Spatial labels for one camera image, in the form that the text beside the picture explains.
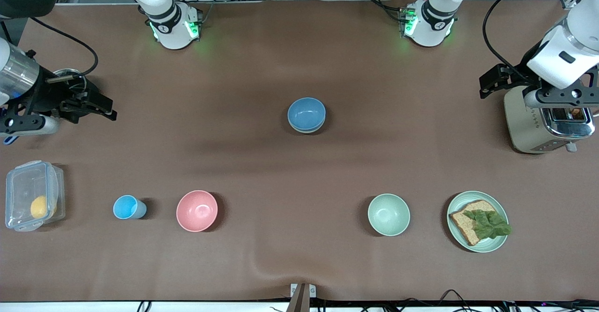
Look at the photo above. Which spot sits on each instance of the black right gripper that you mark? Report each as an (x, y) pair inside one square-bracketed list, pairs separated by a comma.
[(50, 94)]

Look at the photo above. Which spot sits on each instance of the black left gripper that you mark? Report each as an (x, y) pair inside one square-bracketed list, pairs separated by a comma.
[(516, 79)]

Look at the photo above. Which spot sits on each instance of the blue bowl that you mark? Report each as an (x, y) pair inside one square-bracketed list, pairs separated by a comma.
[(306, 113)]

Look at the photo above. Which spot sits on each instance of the light green bowl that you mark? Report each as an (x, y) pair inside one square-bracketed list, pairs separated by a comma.
[(304, 132), (388, 214)]

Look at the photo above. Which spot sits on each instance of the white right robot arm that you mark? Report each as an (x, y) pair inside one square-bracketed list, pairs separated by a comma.
[(173, 26)]

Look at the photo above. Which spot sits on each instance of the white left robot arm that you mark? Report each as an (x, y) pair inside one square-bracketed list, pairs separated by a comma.
[(433, 26)]

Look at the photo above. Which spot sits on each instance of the pink bowl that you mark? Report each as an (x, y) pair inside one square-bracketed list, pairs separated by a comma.
[(197, 211)]

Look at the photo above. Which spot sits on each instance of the glass lid with blue knob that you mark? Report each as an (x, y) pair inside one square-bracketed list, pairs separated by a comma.
[(75, 82)]

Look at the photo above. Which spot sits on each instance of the beige and chrome toaster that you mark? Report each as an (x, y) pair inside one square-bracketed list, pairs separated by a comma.
[(529, 129)]

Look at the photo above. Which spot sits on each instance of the brown toast slice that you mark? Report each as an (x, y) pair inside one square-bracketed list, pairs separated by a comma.
[(576, 113)]

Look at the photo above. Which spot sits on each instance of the clear plastic lidded container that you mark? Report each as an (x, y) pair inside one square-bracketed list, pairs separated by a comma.
[(21, 185)]

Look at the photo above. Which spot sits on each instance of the light blue cup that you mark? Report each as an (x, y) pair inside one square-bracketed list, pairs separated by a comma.
[(126, 207)]

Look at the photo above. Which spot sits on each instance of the yellow lemon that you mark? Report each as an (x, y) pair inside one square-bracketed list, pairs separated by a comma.
[(40, 206)]

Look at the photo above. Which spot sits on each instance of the green lettuce leaf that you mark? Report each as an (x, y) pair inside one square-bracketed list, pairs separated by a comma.
[(489, 225)]

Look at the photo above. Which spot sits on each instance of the brown bread slice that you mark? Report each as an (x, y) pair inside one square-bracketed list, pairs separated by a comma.
[(465, 225)]

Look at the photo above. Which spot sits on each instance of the light green plate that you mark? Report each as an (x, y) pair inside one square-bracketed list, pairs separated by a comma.
[(486, 245)]

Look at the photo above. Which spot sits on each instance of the brown table cover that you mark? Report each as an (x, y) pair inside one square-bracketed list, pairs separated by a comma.
[(299, 45)]

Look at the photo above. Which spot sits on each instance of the small grey metal bracket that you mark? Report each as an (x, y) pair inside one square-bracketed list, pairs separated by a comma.
[(294, 289), (312, 291)]

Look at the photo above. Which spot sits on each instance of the brown post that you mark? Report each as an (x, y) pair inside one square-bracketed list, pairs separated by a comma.
[(299, 302)]

